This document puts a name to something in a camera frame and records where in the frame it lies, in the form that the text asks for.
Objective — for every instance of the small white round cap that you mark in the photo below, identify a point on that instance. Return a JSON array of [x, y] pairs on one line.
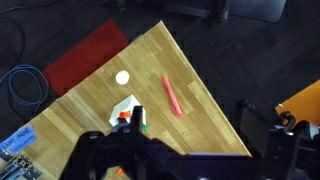
[[122, 77]]

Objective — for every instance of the orange marker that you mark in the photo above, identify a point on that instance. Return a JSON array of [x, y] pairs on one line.
[[124, 114]]

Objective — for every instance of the translucent grey chair mat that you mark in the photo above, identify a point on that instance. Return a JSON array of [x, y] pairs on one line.
[[256, 8]]

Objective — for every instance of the black metal extrusion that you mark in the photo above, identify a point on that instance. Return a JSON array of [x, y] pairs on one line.
[[16, 168]]

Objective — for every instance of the pink pen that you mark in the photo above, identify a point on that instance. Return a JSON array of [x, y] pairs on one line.
[[171, 95]]

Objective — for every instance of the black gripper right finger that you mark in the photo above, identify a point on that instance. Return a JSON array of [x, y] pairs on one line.
[[255, 130]]

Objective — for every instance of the orange pen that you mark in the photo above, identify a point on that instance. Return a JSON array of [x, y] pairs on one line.
[[120, 172]]

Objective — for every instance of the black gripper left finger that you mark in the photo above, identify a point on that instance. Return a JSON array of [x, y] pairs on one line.
[[137, 118]]

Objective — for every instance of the white square pen holder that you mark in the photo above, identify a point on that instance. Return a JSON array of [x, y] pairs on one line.
[[128, 103]]

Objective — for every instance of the blue tape label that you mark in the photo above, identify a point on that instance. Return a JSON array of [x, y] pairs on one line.
[[20, 138]]

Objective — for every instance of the red floor mat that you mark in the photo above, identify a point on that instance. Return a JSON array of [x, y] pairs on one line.
[[83, 56]]

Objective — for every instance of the white marker with green cap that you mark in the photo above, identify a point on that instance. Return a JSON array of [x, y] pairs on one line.
[[144, 127]]

